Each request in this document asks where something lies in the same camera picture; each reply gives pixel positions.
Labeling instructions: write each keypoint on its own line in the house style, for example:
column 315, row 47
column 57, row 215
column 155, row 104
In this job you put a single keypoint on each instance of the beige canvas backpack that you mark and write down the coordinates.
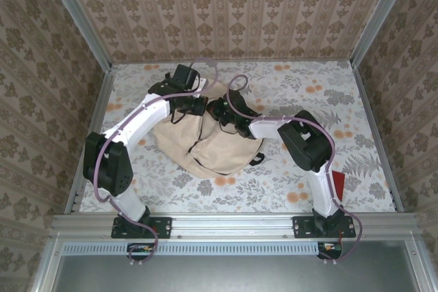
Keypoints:
column 219, row 155

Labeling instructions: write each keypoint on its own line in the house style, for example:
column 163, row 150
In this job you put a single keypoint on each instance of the red case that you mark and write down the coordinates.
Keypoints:
column 339, row 182

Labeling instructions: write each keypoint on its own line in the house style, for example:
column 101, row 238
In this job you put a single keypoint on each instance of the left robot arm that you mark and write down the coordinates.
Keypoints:
column 109, row 165

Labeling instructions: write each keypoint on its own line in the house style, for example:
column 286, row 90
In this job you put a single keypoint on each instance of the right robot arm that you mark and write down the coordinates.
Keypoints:
column 304, row 145

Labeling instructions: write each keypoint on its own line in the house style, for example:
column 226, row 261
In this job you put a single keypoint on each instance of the floral table cloth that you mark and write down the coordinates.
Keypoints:
column 239, row 196

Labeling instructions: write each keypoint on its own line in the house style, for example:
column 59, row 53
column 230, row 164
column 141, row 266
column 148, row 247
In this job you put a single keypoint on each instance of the grey sheet metal tray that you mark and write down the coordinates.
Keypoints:
column 222, row 275

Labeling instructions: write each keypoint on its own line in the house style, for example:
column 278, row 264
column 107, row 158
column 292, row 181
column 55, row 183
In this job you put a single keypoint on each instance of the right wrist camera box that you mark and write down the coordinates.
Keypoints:
column 236, row 98

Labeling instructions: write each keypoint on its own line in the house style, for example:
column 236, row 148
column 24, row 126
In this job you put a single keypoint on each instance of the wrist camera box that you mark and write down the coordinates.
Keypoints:
column 236, row 98
column 184, row 75

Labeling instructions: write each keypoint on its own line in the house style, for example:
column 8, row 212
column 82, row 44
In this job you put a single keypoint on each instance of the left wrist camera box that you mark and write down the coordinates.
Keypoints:
column 184, row 75

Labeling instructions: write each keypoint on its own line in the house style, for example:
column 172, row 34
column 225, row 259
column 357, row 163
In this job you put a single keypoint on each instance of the aluminium side rail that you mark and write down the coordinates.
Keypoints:
column 363, row 100
column 103, row 100

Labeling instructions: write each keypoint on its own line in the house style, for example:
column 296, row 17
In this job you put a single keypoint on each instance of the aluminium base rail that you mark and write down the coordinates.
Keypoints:
column 232, row 225

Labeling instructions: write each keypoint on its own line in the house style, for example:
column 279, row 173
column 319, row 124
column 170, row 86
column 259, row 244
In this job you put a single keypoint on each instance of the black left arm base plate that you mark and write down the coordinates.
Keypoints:
column 164, row 227

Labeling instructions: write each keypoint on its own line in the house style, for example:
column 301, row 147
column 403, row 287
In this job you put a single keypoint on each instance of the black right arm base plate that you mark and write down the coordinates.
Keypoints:
column 301, row 227

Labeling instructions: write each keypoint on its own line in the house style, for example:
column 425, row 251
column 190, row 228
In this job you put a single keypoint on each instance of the aluminium corner post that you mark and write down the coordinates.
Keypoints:
column 78, row 18
column 380, row 18

